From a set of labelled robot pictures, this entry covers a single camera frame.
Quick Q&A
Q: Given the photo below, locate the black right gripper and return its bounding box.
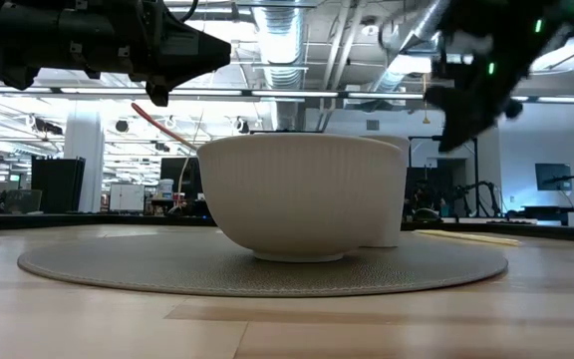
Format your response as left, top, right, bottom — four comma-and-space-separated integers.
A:
423, 0, 574, 154

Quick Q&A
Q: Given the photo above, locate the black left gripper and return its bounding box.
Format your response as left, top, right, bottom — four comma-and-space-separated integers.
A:
57, 0, 232, 108

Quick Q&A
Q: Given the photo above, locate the orange-handled metal fork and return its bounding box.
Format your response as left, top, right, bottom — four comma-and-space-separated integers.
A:
130, 102, 201, 153

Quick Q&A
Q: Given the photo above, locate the off-white ribbed cup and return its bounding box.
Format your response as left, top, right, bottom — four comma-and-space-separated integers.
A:
359, 133, 412, 249

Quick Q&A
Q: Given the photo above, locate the black background monitor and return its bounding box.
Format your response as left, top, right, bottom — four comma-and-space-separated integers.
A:
159, 157, 203, 201

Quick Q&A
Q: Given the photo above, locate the light wooden chopstick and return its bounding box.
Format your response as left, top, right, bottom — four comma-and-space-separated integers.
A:
413, 228, 523, 248

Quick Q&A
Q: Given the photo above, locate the white plastic bucket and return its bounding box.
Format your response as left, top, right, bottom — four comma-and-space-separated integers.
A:
157, 178, 175, 201

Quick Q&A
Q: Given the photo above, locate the white low cabinet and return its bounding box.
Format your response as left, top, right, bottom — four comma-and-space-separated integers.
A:
109, 182, 145, 213

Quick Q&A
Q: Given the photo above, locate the ribbed off-white bowl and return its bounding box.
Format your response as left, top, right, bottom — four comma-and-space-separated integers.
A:
195, 131, 409, 264

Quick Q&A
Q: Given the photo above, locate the tall black cabinet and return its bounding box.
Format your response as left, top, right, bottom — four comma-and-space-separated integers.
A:
30, 156, 87, 215

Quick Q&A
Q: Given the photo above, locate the round grey woven placemat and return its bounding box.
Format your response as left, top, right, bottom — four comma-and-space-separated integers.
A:
16, 227, 509, 299

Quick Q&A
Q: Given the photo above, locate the silver ceiling ventilation duct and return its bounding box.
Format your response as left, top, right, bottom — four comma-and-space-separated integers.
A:
252, 0, 309, 132

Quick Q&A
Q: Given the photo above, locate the dark wall monitor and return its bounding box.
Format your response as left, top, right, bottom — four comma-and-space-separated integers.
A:
534, 163, 573, 193

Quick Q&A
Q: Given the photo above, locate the black aluminium table frame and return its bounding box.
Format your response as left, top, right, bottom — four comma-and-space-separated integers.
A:
0, 211, 574, 245

